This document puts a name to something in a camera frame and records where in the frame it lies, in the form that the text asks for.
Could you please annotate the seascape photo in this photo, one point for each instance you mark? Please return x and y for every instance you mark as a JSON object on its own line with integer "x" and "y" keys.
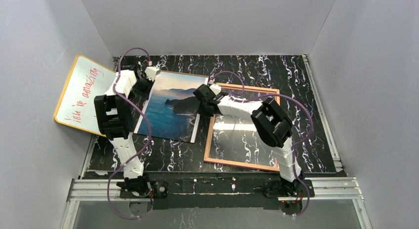
{"x": 172, "y": 108}

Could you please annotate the aluminium rail front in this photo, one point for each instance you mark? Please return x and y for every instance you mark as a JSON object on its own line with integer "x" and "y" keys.
{"x": 213, "y": 190}

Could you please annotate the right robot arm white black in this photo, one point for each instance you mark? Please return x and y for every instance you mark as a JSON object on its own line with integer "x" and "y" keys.
{"x": 271, "y": 122}

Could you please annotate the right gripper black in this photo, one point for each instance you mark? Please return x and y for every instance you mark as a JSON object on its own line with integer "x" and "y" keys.
{"x": 203, "y": 98}

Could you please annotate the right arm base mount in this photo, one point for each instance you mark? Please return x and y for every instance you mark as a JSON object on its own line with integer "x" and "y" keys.
{"x": 288, "y": 190}

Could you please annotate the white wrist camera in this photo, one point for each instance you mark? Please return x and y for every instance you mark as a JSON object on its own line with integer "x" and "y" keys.
{"x": 152, "y": 72}
{"x": 215, "y": 88}

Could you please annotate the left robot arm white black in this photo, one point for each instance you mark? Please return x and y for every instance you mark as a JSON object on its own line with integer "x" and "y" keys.
{"x": 115, "y": 120}

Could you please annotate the yellow-framed whiteboard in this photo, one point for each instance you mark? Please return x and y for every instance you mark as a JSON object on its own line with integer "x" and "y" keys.
{"x": 86, "y": 80}

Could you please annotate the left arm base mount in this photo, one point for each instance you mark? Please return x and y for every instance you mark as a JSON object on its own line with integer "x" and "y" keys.
{"x": 143, "y": 189}

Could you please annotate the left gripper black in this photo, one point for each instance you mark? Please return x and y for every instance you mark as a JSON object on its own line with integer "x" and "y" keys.
{"x": 143, "y": 82}

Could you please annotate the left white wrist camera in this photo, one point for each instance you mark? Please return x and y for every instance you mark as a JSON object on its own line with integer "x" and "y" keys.
{"x": 152, "y": 72}

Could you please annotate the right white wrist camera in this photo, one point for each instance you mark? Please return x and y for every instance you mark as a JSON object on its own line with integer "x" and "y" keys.
{"x": 215, "y": 88}

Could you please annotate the pink wooden picture frame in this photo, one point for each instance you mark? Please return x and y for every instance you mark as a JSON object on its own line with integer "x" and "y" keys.
{"x": 209, "y": 149}

